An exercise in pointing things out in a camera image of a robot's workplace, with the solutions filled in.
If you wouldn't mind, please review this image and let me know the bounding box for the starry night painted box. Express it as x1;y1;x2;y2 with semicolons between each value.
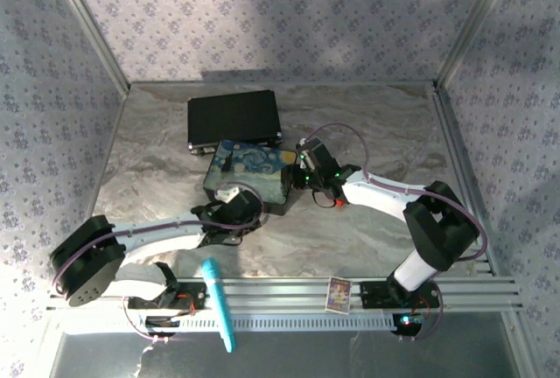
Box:
201;139;304;217

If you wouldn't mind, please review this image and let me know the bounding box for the black hard case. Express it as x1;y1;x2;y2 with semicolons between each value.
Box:
186;88;284;158

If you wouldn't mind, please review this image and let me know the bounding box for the teal marker pen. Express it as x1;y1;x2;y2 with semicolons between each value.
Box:
200;257;238;354

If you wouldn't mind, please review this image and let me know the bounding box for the small picture card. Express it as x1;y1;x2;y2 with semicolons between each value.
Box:
324;276;353;316

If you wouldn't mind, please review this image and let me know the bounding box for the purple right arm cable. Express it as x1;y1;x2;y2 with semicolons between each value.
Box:
304;122;490;262

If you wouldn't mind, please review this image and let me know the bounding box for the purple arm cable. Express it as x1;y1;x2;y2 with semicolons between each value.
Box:
52;180;266;296
304;122;490;262

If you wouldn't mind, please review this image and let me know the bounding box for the aluminium mounting rail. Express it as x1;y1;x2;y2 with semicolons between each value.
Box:
45;276;525;312

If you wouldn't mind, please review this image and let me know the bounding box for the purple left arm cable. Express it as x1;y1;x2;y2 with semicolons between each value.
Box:
52;180;266;296

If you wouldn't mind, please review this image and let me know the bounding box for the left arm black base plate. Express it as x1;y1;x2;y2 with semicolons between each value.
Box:
124;283;209;338

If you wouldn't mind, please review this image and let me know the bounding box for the white slotted cable duct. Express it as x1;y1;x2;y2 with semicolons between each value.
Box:
130;311;404;333

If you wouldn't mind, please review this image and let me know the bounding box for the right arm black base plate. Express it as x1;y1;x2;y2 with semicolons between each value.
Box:
358;280;444;338

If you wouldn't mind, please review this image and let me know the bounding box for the aluminium table side rail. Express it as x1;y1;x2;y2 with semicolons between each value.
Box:
430;82;537;378

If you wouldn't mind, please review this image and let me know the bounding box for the aluminium corner post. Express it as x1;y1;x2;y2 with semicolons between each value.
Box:
42;0;131;92
435;0;514;88

